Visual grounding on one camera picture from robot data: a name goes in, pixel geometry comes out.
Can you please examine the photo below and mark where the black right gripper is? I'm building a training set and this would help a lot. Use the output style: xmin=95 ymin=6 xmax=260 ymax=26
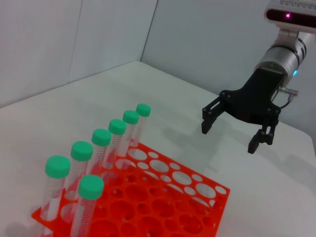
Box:
xmin=201 ymin=68 xmax=284 ymax=154

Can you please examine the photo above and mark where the right camera mount bracket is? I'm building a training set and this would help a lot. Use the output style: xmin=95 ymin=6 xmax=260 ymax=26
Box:
xmin=277 ymin=27 xmax=301 ymax=39

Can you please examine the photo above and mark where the clear test tube green cap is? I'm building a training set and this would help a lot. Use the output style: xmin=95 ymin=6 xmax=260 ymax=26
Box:
xmin=101 ymin=118 xmax=127 ymax=171
xmin=129 ymin=103 xmax=152 ymax=149
xmin=39 ymin=155 xmax=72 ymax=223
xmin=64 ymin=141 xmax=94 ymax=199
xmin=117 ymin=110 xmax=140 ymax=158
xmin=70 ymin=175 xmax=104 ymax=237
xmin=87 ymin=128 xmax=112 ymax=176

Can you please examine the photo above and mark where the orange plastic test tube rack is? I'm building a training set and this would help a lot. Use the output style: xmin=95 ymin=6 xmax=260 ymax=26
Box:
xmin=31 ymin=142 xmax=231 ymax=237

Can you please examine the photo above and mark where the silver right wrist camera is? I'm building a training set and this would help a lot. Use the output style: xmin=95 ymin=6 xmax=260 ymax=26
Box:
xmin=263 ymin=0 xmax=316 ymax=28

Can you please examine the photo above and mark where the right gripper cable with plug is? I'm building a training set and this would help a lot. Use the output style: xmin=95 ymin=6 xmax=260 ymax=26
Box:
xmin=278 ymin=86 xmax=299 ymax=108

